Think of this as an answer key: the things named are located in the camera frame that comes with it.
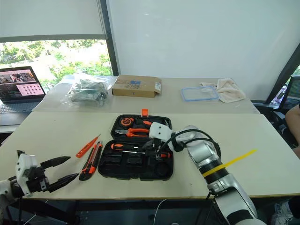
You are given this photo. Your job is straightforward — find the slim orange handled screwdriver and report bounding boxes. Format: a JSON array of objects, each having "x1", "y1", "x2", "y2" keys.
[{"x1": 121, "y1": 150, "x2": 172, "y2": 159}]

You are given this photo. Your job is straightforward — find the open grey laptop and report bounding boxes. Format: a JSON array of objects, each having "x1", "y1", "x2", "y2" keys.
[{"x1": 0, "y1": 66, "x2": 46, "y2": 127}]

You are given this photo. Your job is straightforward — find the seated person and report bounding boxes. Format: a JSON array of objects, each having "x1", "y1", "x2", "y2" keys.
[{"x1": 284, "y1": 104, "x2": 300, "y2": 158}]

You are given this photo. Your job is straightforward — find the orange black pliers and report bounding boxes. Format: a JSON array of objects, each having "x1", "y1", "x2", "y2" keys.
[{"x1": 115, "y1": 127, "x2": 150, "y2": 138}]

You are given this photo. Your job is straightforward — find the white roller blind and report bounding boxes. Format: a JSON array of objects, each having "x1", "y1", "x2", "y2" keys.
[{"x1": 0, "y1": 0, "x2": 108, "y2": 43}]

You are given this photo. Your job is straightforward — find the orange black handled screwdriver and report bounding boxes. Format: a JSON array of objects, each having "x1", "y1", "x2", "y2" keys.
[{"x1": 110, "y1": 142, "x2": 142, "y2": 151}]

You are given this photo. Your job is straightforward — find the black diagonal window frame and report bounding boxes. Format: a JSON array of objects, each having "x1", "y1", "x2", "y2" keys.
[{"x1": 265, "y1": 42, "x2": 300, "y2": 104}]

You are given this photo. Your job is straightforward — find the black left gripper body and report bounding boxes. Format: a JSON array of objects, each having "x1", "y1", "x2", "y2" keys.
[{"x1": 24, "y1": 165, "x2": 52, "y2": 194}]

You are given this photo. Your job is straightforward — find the beige towel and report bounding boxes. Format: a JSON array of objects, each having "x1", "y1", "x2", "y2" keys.
[{"x1": 199, "y1": 78, "x2": 247, "y2": 103}]

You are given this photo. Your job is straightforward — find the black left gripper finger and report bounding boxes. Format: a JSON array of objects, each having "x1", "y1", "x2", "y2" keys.
[
  {"x1": 47, "y1": 172, "x2": 80, "y2": 193},
  {"x1": 39, "y1": 156, "x2": 72, "y2": 169}
]

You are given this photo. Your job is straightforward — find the orange black utility knife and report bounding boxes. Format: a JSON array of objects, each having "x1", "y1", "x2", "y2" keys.
[
  {"x1": 79, "y1": 143, "x2": 98, "y2": 181},
  {"x1": 88, "y1": 141, "x2": 104, "y2": 175}
]

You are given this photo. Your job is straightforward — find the flat brown cardboard box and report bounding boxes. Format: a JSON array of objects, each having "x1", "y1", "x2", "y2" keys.
[{"x1": 111, "y1": 75, "x2": 163, "y2": 98}]

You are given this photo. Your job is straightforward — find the black orange tool handle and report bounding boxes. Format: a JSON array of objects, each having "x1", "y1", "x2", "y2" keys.
[{"x1": 135, "y1": 118, "x2": 153, "y2": 128}]

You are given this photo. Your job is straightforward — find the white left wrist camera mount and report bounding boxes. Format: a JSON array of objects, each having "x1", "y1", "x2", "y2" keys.
[{"x1": 15, "y1": 153, "x2": 38, "y2": 197}]

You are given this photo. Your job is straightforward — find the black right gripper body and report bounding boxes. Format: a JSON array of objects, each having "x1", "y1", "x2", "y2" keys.
[{"x1": 149, "y1": 138, "x2": 165, "y2": 153}]

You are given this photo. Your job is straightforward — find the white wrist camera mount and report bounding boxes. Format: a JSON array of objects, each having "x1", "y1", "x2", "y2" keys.
[
  {"x1": 15, "y1": 153, "x2": 38, "y2": 197},
  {"x1": 148, "y1": 122, "x2": 173, "y2": 143}
]

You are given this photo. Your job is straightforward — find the black plastic tool case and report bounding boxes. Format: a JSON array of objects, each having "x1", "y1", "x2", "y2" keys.
[{"x1": 97, "y1": 108, "x2": 175, "y2": 182}]

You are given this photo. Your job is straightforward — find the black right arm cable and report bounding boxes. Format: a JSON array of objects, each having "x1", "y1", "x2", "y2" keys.
[{"x1": 161, "y1": 129, "x2": 222, "y2": 165}]

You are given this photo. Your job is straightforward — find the black window pillar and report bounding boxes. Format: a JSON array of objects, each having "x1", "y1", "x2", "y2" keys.
[{"x1": 99, "y1": 0, "x2": 121, "y2": 77}]

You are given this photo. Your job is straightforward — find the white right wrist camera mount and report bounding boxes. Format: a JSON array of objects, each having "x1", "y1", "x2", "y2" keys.
[{"x1": 148, "y1": 122, "x2": 173, "y2": 143}]

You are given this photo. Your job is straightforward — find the black table frame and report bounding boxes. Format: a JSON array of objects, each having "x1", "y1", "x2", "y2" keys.
[{"x1": 6, "y1": 198, "x2": 82, "y2": 225}]

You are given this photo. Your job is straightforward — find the clear plastic bag of parts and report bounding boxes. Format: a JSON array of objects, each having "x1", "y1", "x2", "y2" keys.
[{"x1": 60, "y1": 73, "x2": 113, "y2": 107}]

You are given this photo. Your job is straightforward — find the orange test pen screwdriver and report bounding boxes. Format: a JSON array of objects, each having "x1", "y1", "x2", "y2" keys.
[{"x1": 75, "y1": 134, "x2": 102, "y2": 158}]

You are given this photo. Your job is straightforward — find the clear blue-rimmed container lid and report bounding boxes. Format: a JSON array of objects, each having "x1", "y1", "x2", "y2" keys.
[{"x1": 180, "y1": 85, "x2": 220, "y2": 103}]

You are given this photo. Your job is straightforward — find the white sneaker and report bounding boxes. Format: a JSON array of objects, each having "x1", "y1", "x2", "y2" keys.
[{"x1": 271, "y1": 201, "x2": 294, "y2": 225}]

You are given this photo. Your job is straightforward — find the thin white cable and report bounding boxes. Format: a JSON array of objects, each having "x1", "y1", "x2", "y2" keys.
[{"x1": 154, "y1": 198, "x2": 167, "y2": 225}]

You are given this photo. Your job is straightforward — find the orange black tape measure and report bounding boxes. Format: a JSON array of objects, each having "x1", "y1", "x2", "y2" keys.
[{"x1": 119, "y1": 116, "x2": 135, "y2": 128}]

